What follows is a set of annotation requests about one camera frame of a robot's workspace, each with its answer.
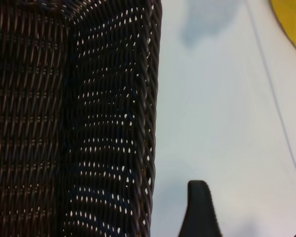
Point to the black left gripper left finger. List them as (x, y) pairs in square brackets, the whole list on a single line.
[(199, 212)]

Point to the dark brown wicker basket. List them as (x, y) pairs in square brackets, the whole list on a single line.
[(64, 118)]

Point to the yellow banana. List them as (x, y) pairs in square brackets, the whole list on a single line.
[(292, 22)]

